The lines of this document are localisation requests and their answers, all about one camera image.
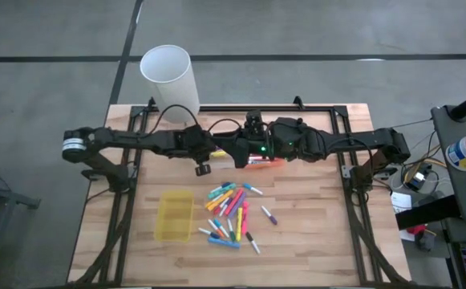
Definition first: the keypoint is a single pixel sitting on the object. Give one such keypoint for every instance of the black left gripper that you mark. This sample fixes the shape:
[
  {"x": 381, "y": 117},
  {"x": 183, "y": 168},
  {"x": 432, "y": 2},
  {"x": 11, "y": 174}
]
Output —
[{"x": 200, "y": 142}]

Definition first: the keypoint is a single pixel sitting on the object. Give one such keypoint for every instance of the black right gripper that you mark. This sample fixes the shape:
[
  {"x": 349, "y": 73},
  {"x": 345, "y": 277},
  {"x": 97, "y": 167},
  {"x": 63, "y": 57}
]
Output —
[{"x": 256, "y": 144}]

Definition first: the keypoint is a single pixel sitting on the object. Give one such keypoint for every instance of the yellow highlighter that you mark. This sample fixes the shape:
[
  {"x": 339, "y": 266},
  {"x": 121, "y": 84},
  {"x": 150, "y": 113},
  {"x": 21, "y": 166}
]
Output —
[
  {"x": 239, "y": 225},
  {"x": 218, "y": 153}
]

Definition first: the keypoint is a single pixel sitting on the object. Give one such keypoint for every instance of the teal highlighter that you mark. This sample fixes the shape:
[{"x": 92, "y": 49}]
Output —
[{"x": 220, "y": 193}]

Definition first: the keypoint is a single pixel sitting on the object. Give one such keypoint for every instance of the red highlighter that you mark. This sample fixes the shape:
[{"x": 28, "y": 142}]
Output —
[{"x": 234, "y": 200}]

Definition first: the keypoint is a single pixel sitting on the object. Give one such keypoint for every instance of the orange-yellow highlighter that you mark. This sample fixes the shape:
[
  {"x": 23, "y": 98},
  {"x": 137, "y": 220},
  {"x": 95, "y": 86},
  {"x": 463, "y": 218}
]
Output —
[{"x": 218, "y": 200}]

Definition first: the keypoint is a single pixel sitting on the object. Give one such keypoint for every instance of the purple highlighter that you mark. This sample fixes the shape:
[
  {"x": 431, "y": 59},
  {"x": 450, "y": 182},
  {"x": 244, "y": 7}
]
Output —
[{"x": 238, "y": 205}]

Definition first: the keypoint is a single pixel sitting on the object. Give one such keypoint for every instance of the purple-capped white marker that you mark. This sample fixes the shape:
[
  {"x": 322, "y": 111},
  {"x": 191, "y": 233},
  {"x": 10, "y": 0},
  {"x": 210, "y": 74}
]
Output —
[
  {"x": 225, "y": 208},
  {"x": 270, "y": 218}
]

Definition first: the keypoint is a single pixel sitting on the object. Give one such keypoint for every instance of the red-capped white marker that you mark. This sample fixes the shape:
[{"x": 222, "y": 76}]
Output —
[{"x": 220, "y": 210}]

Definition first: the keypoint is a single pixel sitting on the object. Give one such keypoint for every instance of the pink highlighter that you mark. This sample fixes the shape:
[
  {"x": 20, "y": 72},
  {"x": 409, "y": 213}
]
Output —
[{"x": 245, "y": 218}]

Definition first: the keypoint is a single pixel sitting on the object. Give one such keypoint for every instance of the yellow plastic bin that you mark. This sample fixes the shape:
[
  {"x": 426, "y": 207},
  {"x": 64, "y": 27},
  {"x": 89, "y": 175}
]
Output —
[{"x": 174, "y": 216}]

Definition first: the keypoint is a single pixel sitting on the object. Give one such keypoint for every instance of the light-blue-capped white marker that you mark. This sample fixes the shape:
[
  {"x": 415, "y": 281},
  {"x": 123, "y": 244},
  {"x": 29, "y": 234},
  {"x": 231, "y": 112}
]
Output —
[{"x": 222, "y": 229}]

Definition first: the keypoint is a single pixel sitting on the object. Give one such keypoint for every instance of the blue highlighter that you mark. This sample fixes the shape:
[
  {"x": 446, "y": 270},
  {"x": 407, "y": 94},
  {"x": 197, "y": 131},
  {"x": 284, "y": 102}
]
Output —
[{"x": 224, "y": 242}]

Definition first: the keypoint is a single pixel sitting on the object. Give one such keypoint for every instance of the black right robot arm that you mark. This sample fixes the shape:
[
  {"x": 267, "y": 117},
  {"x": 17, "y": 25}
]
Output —
[{"x": 337, "y": 142}]

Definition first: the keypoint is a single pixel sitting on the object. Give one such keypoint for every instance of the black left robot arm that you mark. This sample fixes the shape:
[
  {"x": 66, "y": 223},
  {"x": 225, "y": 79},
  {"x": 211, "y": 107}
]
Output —
[{"x": 136, "y": 138}]

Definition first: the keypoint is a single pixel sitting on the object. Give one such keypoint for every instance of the orange plastic bin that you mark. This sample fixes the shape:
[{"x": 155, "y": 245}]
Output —
[{"x": 272, "y": 163}]

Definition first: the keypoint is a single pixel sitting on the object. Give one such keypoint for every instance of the white paper sheet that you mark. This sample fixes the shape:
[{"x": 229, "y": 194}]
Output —
[{"x": 401, "y": 200}]

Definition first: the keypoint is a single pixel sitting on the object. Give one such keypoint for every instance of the small power device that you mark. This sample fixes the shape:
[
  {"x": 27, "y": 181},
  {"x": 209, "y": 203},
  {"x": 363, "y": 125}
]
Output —
[{"x": 417, "y": 180}]

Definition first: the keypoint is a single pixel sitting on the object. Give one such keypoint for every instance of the red object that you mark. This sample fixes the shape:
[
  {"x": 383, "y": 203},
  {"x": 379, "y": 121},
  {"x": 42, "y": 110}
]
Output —
[{"x": 417, "y": 229}]

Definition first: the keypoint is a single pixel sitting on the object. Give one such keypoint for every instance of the black stand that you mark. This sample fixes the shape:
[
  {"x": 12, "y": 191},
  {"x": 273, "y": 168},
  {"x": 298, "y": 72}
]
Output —
[{"x": 8, "y": 197}]

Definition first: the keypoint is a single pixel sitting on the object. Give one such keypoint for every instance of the grey cart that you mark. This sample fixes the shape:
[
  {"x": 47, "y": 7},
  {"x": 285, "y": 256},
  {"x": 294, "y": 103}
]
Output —
[{"x": 457, "y": 192}]

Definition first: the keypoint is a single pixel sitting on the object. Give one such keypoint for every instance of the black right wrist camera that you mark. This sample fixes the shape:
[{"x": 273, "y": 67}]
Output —
[{"x": 254, "y": 120}]

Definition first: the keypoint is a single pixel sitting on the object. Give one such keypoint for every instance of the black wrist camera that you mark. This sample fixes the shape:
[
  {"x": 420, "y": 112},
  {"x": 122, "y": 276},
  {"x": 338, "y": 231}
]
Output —
[
  {"x": 203, "y": 170},
  {"x": 254, "y": 120}
]

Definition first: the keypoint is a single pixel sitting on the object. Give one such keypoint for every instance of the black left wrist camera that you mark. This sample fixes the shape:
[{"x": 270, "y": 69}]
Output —
[{"x": 203, "y": 170}]

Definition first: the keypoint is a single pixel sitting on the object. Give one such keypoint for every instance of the black metal table frame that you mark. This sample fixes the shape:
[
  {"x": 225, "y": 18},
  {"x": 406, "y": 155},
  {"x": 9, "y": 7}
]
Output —
[{"x": 317, "y": 108}]

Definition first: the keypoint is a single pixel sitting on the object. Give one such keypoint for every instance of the grey metal bracket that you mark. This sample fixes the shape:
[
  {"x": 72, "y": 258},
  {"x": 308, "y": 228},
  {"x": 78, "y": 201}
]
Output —
[{"x": 346, "y": 172}]

